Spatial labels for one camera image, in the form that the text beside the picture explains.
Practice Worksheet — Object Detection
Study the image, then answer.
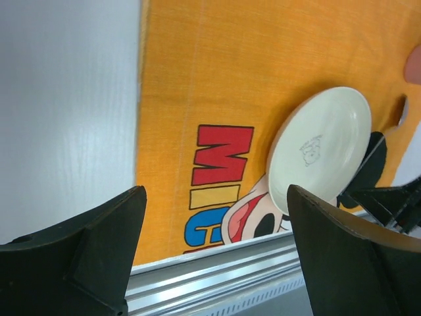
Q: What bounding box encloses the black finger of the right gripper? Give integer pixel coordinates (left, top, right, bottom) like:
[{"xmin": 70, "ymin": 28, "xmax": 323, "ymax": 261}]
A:
[{"xmin": 338, "ymin": 177, "xmax": 420, "ymax": 234}]

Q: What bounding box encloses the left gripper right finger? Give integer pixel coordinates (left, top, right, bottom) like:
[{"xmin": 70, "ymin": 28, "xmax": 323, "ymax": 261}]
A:
[{"xmin": 287, "ymin": 185, "xmax": 420, "ymax": 315}]

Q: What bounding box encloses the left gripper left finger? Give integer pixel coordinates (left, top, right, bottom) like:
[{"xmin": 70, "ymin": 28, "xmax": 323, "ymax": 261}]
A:
[{"xmin": 1, "ymin": 186, "xmax": 147, "ymax": 315}]

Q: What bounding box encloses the cream round plate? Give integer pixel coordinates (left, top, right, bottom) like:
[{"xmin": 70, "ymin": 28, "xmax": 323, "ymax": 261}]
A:
[{"xmin": 266, "ymin": 86, "xmax": 372, "ymax": 215}]

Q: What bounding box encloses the pink plastic cup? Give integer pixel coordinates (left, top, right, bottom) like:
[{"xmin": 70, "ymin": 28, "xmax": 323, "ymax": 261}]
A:
[{"xmin": 404, "ymin": 45, "xmax": 421, "ymax": 85}]

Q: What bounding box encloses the orange cartoon placemat cloth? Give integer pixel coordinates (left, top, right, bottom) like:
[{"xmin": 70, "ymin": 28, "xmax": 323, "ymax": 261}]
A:
[{"xmin": 134, "ymin": 1, "xmax": 420, "ymax": 265}]

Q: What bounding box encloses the aluminium mounting rail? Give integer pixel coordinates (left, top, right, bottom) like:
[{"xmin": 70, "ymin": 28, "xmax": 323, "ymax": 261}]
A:
[{"xmin": 126, "ymin": 232, "xmax": 303, "ymax": 315}]

